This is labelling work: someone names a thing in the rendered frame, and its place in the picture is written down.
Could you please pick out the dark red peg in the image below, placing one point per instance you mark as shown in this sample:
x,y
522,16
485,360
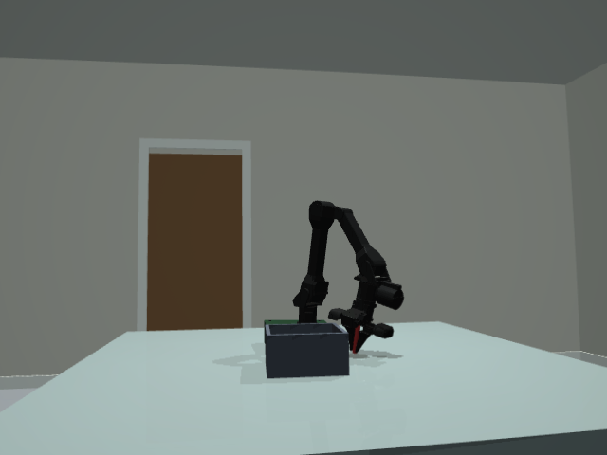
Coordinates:
x,y
356,339

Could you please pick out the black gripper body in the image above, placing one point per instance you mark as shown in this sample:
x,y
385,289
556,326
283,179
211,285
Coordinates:
x,y
379,330

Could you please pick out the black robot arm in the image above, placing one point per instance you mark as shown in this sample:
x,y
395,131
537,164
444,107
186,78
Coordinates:
x,y
370,264

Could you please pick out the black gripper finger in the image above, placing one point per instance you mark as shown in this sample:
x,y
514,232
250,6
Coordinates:
x,y
351,332
363,336

